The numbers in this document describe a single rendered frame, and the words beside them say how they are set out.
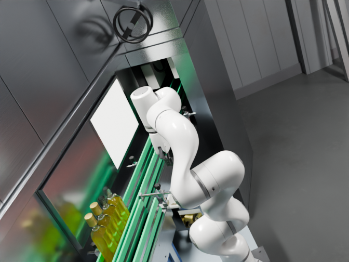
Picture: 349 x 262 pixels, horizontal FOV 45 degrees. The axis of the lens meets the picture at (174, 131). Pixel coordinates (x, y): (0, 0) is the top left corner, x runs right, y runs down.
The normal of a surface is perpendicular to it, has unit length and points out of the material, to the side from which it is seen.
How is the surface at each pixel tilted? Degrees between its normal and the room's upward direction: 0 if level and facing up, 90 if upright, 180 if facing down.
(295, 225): 0
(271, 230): 0
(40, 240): 90
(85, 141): 90
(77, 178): 90
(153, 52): 90
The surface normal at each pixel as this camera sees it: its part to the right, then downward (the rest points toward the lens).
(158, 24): -0.20, 0.58
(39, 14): 0.92, -0.17
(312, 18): 0.18, 0.47
